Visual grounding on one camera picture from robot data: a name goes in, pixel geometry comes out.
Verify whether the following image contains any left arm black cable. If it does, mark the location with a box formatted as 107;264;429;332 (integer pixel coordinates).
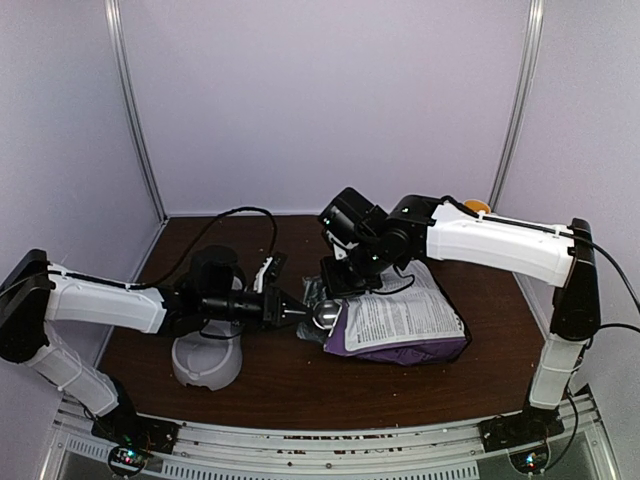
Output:
127;206;280;291

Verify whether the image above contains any patterned mug yellow inside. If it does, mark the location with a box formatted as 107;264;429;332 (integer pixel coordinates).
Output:
463;199;491;214

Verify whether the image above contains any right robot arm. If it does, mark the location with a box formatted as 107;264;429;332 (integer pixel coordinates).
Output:
318;187;601;442

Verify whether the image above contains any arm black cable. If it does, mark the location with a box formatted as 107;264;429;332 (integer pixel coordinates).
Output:
442;195;640;332
127;206;280;291

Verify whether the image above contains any right aluminium corner post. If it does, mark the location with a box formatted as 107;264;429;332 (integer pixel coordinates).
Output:
489;0;546;210

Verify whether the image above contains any aluminium corner post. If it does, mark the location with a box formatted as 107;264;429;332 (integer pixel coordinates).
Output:
489;0;546;210
104;0;168;223

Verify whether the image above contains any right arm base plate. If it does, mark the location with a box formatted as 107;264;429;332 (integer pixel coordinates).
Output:
477;410;565;453

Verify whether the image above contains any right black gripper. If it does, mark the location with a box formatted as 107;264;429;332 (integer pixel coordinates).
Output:
320;237;390;297

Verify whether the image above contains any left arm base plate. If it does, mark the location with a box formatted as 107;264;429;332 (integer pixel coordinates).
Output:
91;406;180;454

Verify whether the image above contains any aluminium front rail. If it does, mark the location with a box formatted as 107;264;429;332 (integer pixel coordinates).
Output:
36;394;621;479

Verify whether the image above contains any metal food scoop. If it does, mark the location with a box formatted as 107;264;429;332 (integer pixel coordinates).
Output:
312;299;343;331

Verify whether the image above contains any purple puppy food bag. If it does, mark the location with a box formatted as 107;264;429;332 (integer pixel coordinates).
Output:
296;261;472;366

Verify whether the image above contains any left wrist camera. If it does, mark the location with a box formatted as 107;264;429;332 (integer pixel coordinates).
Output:
252;252;288;293

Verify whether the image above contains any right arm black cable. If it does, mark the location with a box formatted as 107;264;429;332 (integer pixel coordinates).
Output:
442;195;640;332

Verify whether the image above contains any grey double pet bowl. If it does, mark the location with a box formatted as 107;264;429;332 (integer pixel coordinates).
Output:
171;321;243;391

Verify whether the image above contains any left aluminium corner post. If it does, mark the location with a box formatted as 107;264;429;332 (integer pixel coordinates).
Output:
104;0;168;223

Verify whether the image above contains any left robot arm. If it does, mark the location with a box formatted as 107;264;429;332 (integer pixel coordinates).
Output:
1;245;312;444

